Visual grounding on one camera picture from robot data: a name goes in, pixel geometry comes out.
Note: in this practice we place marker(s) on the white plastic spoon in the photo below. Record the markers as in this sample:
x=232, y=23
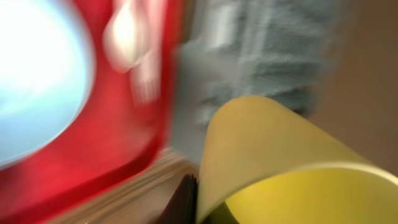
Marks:
x=126, y=35

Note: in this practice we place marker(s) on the yellow plastic cup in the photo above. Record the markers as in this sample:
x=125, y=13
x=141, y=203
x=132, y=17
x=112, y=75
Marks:
x=263, y=163

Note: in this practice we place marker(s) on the grey dishwasher rack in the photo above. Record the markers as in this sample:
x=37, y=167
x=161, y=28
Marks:
x=272, y=48

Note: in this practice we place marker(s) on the light blue plate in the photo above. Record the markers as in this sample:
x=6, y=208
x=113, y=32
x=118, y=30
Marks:
x=47, y=74

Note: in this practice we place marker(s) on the white plastic fork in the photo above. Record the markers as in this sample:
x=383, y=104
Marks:
x=148, y=70

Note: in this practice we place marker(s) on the red serving tray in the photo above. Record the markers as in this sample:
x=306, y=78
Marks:
x=110, y=142

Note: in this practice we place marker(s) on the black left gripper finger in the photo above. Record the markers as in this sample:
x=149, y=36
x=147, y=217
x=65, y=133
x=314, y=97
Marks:
x=181, y=208

